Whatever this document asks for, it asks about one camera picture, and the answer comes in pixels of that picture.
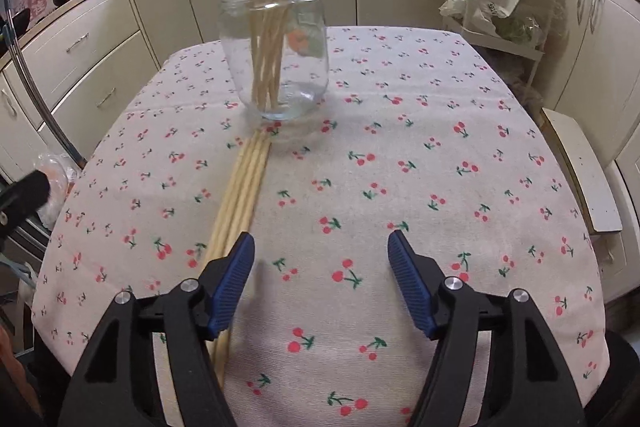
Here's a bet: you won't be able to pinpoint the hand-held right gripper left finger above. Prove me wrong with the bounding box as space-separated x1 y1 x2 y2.
59 231 257 427

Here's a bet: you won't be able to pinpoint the cherry print tablecloth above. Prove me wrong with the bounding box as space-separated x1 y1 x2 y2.
31 26 607 427

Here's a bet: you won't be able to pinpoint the white wooden stool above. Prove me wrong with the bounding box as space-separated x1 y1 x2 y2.
540 107 623 235

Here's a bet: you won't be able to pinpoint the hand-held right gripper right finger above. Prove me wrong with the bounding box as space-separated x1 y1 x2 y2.
388 229 587 427

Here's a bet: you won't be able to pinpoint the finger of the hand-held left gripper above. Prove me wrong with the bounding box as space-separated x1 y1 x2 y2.
0 170 52 253

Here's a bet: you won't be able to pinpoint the bundle of wooden chopsticks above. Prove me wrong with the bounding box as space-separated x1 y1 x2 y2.
204 0 332 390

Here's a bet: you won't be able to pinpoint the mop handle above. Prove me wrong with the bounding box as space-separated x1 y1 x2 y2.
0 19 87 168

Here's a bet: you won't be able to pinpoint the cream base cabinets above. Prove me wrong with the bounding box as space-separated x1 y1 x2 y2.
0 0 640 298

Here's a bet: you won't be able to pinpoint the clear glass jar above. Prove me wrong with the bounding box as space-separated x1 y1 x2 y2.
218 0 330 122

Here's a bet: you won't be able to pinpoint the white rolling cart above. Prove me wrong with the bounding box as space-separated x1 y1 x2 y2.
442 0 558 62

